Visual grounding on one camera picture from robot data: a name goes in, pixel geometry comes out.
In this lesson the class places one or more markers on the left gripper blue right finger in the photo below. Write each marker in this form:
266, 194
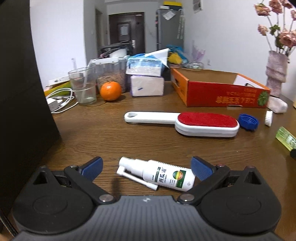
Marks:
201, 168

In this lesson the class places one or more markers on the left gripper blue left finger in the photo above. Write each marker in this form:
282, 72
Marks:
92, 168

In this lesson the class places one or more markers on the red white lint brush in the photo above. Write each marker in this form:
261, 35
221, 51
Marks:
194, 124

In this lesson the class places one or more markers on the white spray bottle green label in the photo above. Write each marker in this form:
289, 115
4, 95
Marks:
153, 174

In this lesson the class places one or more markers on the blue plastic bottle cap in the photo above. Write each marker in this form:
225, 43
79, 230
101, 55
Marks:
248, 122

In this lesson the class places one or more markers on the green transparent bottle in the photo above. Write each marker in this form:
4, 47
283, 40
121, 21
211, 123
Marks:
286, 138

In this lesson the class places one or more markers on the black monitor edge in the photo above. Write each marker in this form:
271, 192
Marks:
27, 126

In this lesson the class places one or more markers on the red orange cardboard box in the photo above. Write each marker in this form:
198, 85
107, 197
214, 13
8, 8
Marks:
210, 88

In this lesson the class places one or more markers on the orange fruit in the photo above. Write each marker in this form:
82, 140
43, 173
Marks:
110, 91

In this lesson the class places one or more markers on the clear drinking glass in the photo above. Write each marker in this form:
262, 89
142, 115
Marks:
83, 82

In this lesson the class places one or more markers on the purple white tissue pack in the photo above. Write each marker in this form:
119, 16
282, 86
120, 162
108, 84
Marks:
146, 86

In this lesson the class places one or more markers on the small white tissue packet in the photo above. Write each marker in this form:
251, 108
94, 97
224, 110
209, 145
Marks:
277, 105

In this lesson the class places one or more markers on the clear lidded food container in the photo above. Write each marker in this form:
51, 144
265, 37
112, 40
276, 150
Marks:
110, 69

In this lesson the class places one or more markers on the blue tissue pack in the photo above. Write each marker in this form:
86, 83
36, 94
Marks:
148, 64

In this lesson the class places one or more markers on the black headset on container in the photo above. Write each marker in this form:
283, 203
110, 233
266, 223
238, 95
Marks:
105, 51

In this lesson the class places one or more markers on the pink textured ceramic vase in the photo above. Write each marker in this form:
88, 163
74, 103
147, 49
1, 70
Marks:
276, 72

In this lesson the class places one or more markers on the dark brown entrance door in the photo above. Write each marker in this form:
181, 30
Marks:
128, 27

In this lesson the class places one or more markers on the grey refrigerator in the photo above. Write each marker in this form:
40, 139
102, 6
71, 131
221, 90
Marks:
170, 28

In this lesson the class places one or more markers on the dried pink rose bouquet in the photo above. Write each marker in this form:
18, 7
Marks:
281, 19

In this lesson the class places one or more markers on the yellow box on refrigerator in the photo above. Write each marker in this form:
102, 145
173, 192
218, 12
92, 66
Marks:
172, 3

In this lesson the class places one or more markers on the white charger with cable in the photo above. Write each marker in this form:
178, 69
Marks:
61, 100

